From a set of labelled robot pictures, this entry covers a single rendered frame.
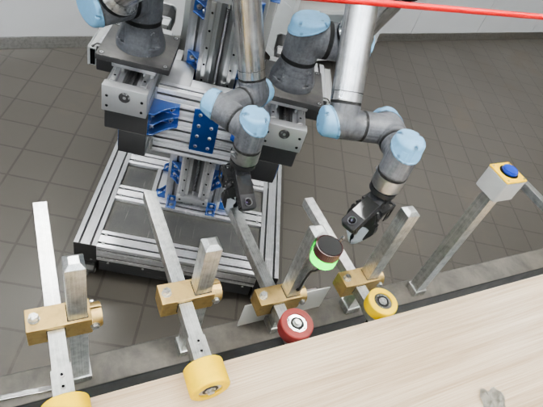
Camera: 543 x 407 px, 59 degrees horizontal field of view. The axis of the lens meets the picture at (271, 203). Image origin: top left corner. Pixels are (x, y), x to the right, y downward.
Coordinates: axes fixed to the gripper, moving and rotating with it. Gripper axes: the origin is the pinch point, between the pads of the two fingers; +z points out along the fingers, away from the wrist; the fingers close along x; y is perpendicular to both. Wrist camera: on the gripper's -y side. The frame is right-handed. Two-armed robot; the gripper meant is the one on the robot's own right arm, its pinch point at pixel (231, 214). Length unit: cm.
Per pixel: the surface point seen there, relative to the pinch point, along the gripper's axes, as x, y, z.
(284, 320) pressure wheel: 2.7, -40.2, -9.0
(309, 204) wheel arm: -23.8, -2.9, -3.4
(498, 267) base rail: -95, -31, 12
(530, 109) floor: -362, 144, 85
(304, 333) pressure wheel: -0.4, -44.4, -9.1
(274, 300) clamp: 1.2, -32.7, -5.2
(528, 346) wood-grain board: -58, -63, -9
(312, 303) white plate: -16.5, -29.2, 8.8
